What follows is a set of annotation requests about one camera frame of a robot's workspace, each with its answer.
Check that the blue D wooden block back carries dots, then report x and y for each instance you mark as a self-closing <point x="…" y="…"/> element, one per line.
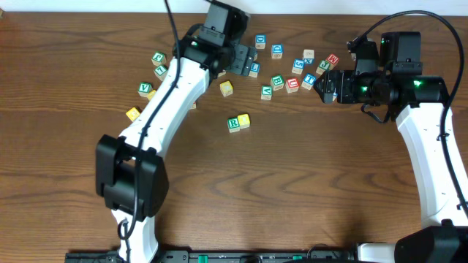
<point x="260" y="41"/>

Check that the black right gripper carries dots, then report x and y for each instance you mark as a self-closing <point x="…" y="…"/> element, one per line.
<point x="349" y="79"/>

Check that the yellow C wooden block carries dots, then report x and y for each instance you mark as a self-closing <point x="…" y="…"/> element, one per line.
<point x="226" y="88"/>

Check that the blue D wooden block right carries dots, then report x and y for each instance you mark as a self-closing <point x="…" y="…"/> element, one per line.
<point x="277" y="51"/>

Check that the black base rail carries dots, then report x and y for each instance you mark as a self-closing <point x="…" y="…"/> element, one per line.
<point x="174" y="256"/>

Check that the green B wooden block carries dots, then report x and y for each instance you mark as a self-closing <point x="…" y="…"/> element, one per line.
<point x="277" y="82"/>

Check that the blue d wooden block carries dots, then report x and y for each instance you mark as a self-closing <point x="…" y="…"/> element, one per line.
<point x="277" y="51"/>
<point x="260" y="41"/>

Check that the green J wooden block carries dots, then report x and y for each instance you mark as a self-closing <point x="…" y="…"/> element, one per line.
<point x="323" y="66"/>

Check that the blue T wooden block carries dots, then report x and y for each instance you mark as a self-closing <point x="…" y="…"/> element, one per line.
<point x="308" y="81"/>

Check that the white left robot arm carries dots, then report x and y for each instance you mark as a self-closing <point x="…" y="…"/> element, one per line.
<point x="130" y="170"/>

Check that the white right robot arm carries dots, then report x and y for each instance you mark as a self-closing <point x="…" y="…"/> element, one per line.
<point x="390" y="74"/>

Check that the blue L wooden block lower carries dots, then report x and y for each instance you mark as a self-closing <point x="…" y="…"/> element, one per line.
<point x="254" y="70"/>

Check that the green R wooden block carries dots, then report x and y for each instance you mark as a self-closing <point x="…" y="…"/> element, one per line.
<point x="233" y="125"/>

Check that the yellow O wooden block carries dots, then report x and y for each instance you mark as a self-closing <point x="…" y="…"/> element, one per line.
<point x="244" y="121"/>

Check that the green J block left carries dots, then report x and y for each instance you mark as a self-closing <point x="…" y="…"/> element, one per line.
<point x="158" y="59"/>

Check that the red U wooden block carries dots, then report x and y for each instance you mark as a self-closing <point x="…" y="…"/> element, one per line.
<point x="292" y="85"/>

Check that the green 7 wooden block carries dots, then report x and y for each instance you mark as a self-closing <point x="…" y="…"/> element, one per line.
<point x="161" y="72"/>

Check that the blue 5 wooden block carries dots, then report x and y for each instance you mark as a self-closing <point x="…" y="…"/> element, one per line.
<point x="298" y="66"/>

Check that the yellow block far left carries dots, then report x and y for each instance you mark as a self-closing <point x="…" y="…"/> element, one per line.
<point x="133" y="114"/>

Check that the blue X wooden block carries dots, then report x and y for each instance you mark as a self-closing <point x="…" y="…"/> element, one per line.
<point x="308" y="56"/>

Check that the yellow block near N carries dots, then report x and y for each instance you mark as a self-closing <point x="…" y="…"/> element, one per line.
<point x="151" y="95"/>

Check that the green V wooden block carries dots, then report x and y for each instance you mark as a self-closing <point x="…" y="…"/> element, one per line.
<point x="266" y="92"/>

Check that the green V block left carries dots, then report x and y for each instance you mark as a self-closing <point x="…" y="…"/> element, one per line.
<point x="144" y="89"/>

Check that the red M wooden block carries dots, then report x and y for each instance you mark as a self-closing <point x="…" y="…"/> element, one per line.
<point x="333" y="60"/>

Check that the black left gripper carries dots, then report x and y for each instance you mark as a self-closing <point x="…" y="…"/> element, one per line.
<point x="240" y="59"/>

